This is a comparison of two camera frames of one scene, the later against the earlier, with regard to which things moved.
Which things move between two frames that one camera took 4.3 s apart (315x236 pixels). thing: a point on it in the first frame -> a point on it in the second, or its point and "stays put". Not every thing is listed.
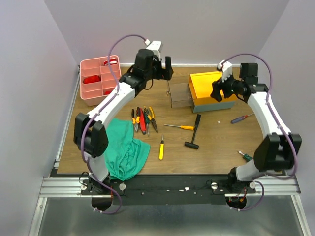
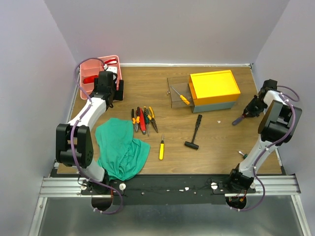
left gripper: [162, 73] -> [119, 93]
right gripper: [222, 86] -> [251, 109]
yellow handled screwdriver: [162, 148] stays put
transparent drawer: [180, 91] stays put
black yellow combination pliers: [136, 121] stays put
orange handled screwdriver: [185, 127] -> [183, 99]
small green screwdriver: [247, 158] stays put
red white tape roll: [112, 61] stays put
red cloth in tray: [91, 79] stays put
